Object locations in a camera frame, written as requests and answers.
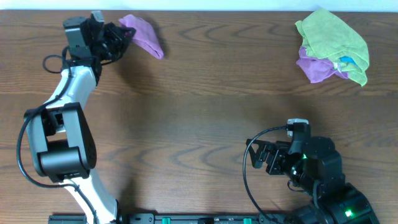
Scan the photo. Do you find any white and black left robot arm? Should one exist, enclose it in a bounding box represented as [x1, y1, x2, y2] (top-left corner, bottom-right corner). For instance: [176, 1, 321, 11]
[16, 19, 135, 223]

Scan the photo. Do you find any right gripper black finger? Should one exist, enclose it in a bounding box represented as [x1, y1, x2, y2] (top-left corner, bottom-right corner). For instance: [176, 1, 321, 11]
[246, 139, 275, 156]
[250, 146, 270, 169]

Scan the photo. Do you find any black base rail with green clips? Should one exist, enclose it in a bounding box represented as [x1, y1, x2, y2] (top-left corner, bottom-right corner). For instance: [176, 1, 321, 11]
[48, 212, 296, 224]

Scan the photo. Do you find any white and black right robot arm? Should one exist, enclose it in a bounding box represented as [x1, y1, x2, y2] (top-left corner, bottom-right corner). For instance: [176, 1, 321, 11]
[246, 137, 379, 223]

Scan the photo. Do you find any blue cloth in pile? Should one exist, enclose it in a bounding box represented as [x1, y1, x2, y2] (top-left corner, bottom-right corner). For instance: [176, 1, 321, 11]
[340, 56, 356, 65]

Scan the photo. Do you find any green microfibre cloth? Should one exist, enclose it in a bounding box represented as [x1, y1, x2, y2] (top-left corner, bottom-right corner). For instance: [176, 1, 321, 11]
[295, 8, 370, 86]

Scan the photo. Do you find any purple microfibre cloth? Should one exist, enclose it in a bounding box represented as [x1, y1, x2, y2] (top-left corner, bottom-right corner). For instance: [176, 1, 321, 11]
[119, 14, 164, 60]

